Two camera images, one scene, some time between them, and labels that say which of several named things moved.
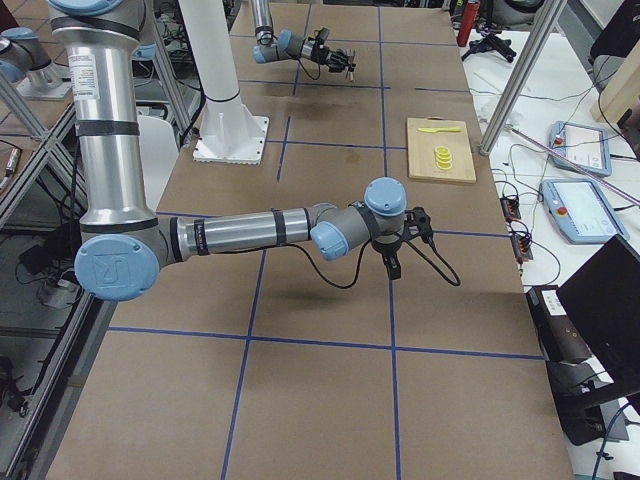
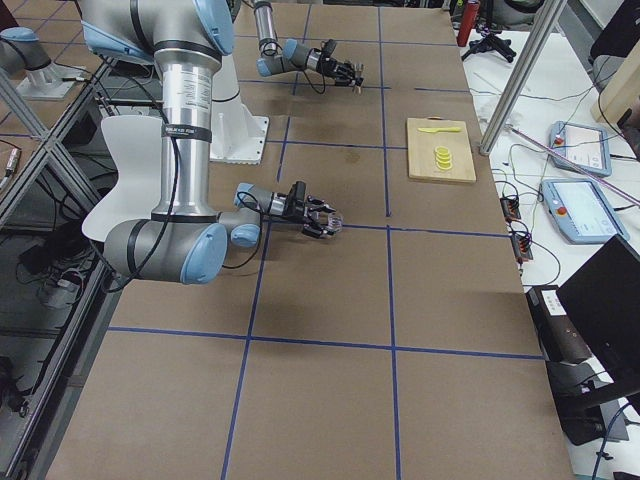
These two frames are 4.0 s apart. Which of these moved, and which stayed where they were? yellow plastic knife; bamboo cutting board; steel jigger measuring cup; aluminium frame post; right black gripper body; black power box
Moved: right black gripper body; steel jigger measuring cup
Stayed: aluminium frame post; bamboo cutting board; black power box; yellow plastic knife
